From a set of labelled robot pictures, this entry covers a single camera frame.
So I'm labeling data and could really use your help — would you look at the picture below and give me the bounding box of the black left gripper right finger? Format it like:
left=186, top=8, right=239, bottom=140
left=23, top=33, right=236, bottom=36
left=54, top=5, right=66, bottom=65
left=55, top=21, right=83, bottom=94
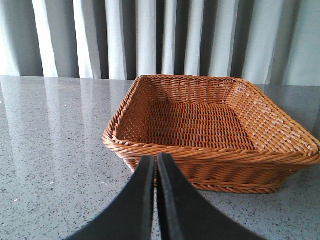
left=157, top=153, right=261, bottom=240

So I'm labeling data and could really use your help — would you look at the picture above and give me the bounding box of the brown wicker basket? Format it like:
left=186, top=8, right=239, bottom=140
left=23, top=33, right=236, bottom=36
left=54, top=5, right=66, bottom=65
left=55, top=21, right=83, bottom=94
left=102, top=74, right=320, bottom=194

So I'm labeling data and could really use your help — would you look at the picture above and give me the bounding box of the grey pleated curtain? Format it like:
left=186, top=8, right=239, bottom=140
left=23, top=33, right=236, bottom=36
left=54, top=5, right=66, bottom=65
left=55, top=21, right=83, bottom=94
left=0, top=0, right=320, bottom=86

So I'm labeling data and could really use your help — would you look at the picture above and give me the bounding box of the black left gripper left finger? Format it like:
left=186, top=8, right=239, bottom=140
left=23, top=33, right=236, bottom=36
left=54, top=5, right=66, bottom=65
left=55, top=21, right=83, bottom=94
left=68, top=156, right=155, bottom=240

